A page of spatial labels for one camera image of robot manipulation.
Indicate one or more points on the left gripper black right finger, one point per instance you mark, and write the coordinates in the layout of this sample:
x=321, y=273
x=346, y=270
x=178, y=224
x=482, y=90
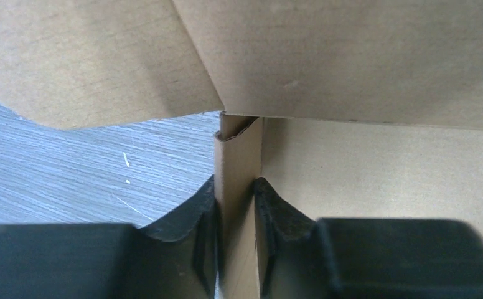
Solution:
x=299, y=257

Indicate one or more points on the brown cardboard box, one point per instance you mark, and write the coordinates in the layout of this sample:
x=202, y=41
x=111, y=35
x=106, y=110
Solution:
x=349, y=109

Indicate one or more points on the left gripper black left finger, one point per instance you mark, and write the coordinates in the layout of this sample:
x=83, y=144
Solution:
x=173, y=257

